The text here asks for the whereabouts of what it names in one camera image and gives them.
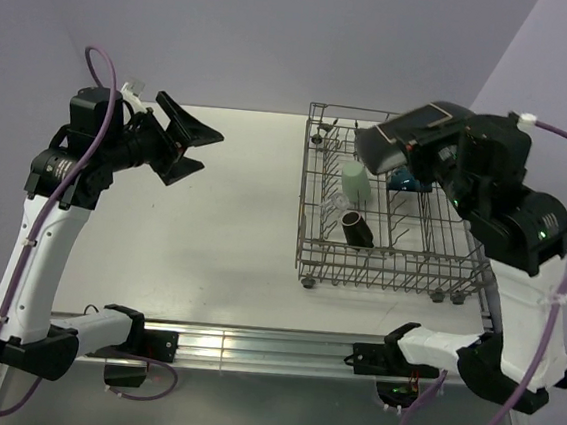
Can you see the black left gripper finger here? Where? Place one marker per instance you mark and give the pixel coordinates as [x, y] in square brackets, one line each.
[183, 127]
[179, 170]

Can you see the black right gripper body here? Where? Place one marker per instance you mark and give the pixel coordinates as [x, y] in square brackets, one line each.
[433, 155]

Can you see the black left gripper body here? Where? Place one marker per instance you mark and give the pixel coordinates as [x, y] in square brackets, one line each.
[160, 149]

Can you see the blue bowl with tan interior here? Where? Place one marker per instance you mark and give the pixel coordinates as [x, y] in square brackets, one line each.
[403, 181]

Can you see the black square floral plate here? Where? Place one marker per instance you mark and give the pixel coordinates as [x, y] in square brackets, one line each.
[382, 148]

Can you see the light green cup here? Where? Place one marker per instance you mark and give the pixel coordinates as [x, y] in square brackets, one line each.
[355, 182]

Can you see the dark brown mug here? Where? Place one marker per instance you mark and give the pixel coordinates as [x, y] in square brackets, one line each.
[357, 232]

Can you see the clear drinking glass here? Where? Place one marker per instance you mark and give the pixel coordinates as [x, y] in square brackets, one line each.
[337, 202]

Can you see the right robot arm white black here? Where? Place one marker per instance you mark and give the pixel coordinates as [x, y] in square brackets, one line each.
[480, 163]

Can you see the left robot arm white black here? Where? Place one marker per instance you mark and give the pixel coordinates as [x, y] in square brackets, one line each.
[106, 133]

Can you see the grey wire dish rack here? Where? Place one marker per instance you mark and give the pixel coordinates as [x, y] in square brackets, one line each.
[421, 244]

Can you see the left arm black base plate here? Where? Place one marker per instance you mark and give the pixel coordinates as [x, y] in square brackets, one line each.
[149, 362]

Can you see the aluminium rail frame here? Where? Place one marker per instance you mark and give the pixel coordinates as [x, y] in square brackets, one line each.
[212, 258]

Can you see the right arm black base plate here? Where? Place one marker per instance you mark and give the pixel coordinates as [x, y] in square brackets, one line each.
[378, 361]

